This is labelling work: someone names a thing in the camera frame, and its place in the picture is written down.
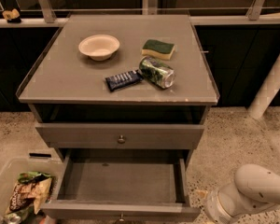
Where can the grey drawer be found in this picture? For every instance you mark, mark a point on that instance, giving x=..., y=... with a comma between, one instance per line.
x=143, y=185
x=105, y=135

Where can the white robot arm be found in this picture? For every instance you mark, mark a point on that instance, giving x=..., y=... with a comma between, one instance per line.
x=254, y=189

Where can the round top drawer knob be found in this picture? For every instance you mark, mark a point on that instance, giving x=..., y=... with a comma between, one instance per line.
x=121, y=139

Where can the round drawer knob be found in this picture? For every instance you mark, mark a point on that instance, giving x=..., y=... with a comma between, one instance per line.
x=121, y=139
x=121, y=219

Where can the grey drawer cabinet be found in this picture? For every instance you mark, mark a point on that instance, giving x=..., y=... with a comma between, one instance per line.
x=69, y=87

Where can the grey top drawer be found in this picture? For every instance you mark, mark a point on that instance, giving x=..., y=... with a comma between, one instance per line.
x=105, y=135

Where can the round middle drawer knob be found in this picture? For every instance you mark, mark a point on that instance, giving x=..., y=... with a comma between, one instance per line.
x=121, y=219

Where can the blue snack bar wrapper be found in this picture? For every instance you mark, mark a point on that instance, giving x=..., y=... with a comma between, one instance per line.
x=123, y=80

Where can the green soda can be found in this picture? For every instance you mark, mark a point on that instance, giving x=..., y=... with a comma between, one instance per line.
x=157, y=72

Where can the green yellow sponge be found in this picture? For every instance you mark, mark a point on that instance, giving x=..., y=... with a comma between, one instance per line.
x=158, y=49

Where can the white paper bowl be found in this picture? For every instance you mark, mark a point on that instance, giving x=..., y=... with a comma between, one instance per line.
x=99, y=47

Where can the green chip bag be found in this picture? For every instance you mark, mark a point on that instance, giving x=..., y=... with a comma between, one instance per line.
x=32, y=177

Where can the brown chip bag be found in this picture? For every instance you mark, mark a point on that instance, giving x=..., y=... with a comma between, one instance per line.
x=29, y=194

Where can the metal window railing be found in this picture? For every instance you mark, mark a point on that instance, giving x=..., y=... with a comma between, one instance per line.
x=41, y=13

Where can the yellow object on ledge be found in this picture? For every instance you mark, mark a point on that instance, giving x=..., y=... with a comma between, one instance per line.
x=12, y=16

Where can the clear plastic bin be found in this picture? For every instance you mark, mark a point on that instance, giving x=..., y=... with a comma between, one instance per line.
x=9, y=177

